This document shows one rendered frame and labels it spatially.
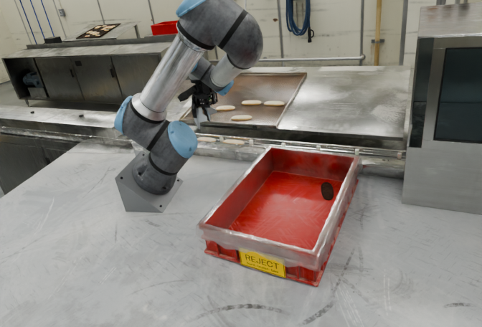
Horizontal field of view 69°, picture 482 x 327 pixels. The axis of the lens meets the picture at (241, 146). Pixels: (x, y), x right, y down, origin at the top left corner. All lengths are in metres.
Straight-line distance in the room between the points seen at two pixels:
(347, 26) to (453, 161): 4.04
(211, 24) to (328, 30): 4.19
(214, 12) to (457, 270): 0.83
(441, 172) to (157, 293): 0.80
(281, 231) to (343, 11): 4.19
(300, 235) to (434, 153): 0.42
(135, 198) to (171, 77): 0.43
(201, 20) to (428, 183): 0.75
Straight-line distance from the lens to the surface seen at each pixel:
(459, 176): 1.09
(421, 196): 1.13
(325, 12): 5.02
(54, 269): 1.15
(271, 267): 0.89
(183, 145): 1.09
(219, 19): 0.91
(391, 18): 4.92
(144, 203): 1.19
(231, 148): 1.40
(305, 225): 1.03
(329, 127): 1.45
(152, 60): 4.28
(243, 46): 0.92
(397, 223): 1.07
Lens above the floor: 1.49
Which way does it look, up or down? 26 degrees down
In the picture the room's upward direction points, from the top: 8 degrees counter-clockwise
